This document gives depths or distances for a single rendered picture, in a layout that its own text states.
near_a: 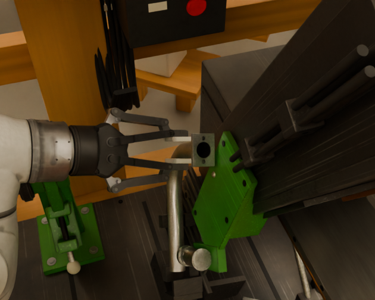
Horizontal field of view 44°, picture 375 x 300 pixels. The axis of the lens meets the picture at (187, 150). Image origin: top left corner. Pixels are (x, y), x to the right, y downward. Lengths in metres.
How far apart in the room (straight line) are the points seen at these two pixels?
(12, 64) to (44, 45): 0.14
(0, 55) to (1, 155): 0.41
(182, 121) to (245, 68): 1.71
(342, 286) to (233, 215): 0.20
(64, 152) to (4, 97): 2.33
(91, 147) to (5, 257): 0.18
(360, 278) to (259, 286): 0.28
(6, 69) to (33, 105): 1.85
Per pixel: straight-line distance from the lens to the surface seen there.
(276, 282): 1.03
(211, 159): 0.78
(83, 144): 0.67
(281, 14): 1.13
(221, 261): 0.81
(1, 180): 0.65
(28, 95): 2.95
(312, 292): 0.91
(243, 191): 0.71
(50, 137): 0.66
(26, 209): 1.20
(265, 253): 1.06
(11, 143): 0.64
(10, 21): 3.67
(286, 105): 0.48
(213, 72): 0.93
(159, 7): 0.77
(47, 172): 0.67
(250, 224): 0.81
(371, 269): 0.82
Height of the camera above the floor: 1.80
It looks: 47 degrees down
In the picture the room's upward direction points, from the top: straight up
